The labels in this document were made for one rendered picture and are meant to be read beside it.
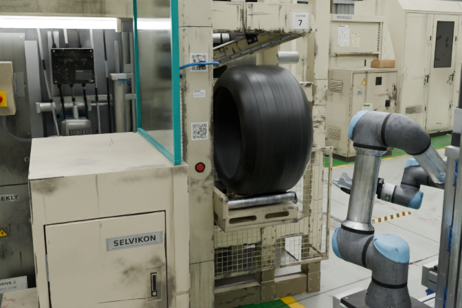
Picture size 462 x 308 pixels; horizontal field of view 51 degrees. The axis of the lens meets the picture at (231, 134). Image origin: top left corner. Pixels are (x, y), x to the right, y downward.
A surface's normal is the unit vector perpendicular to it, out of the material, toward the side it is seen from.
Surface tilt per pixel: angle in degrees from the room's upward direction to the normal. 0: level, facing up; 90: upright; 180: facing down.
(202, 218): 90
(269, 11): 90
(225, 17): 90
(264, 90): 48
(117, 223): 90
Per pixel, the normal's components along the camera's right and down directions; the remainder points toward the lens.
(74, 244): 0.36, 0.17
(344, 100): -0.86, 0.09
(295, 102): 0.30, -0.36
